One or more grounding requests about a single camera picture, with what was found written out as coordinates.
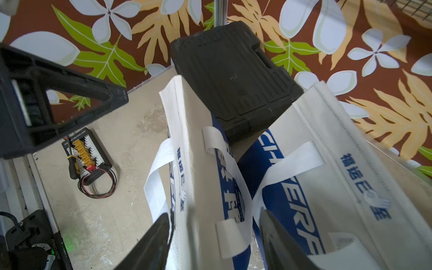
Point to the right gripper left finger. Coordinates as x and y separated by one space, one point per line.
151 252

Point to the black plastic tool case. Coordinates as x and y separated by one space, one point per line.
233 77

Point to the takeout bag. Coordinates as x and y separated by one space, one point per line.
195 180
315 172

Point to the yellow connector board with wires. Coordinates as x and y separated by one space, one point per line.
87 162

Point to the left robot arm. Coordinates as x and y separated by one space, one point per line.
32 244

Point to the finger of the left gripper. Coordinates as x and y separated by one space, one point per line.
54 101

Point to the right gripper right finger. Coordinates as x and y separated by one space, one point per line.
280 249

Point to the white wire basket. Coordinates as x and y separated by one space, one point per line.
418 9

